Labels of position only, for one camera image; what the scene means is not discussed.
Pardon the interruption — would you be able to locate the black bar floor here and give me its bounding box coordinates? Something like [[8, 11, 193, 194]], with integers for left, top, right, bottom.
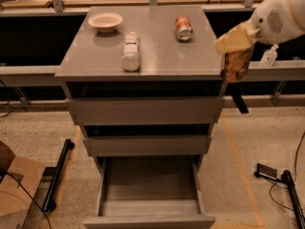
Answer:
[[282, 170, 305, 229], [42, 138, 74, 212]]

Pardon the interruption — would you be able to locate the clear sanitizer pump bottle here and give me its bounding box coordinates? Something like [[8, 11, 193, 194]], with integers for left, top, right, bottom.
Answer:
[[260, 44, 278, 67]]

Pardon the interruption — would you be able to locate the white plastic bottle lying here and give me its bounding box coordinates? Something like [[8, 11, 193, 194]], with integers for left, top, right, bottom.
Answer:
[[122, 31, 141, 72]]

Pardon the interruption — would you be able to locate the grey drawer cabinet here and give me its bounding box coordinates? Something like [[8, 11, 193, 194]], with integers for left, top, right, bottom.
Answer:
[[57, 7, 226, 229]]

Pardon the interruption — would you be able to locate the grey metal rail shelf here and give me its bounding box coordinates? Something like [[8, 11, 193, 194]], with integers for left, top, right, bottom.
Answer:
[[0, 2, 305, 88]]

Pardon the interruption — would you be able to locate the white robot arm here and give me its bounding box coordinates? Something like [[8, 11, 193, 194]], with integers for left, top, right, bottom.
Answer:
[[214, 0, 305, 53]]

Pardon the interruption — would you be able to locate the grey middle drawer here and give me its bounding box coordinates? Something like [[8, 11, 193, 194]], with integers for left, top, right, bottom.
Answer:
[[83, 135, 212, 156]]

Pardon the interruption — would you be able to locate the small black floor device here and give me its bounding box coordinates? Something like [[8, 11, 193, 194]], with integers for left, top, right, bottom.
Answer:
[[254, 163, 279, 181]]

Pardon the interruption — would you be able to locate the black cable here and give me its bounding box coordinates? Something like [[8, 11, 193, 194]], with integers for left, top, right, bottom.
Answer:
[[0, 166, 52, 229], [269, 132, 305, 212]]

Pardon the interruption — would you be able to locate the black bar left floor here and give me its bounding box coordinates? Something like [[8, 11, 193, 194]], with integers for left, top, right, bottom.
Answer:
[[42, 138, 74, 212]]

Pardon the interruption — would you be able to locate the black cable right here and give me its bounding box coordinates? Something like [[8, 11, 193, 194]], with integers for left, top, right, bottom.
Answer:
[[269, 132, 305, 212]]

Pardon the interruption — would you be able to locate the black cable left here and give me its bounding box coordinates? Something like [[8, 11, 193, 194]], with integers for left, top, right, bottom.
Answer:
[[0, 166, 52, 229]]

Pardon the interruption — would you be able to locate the white paper bowl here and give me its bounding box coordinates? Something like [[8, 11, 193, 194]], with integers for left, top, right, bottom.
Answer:
[[88, 12, 123, 33]]

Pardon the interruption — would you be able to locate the grey top drawer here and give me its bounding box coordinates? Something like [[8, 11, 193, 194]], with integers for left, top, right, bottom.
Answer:
[[66, 97, 223, 125]]

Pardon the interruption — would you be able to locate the grey open bottom drawer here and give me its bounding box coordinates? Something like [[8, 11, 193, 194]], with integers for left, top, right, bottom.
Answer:
[[84, 156, 215, 229]]

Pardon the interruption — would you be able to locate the red soda can lying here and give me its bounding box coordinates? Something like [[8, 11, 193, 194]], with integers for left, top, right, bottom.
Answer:
[[175, 15, 193, 42]]

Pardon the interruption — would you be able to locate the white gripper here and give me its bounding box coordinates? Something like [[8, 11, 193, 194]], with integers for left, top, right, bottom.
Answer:
[[214, 0, 305, 53]]

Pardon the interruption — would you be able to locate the black bar right floor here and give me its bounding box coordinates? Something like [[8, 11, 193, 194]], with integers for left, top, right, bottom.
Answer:
[[282, 170, 305, 229]]

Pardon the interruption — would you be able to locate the cardboard box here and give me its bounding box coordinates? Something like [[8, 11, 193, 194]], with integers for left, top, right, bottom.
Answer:
[[0, 141, 46, 229]]

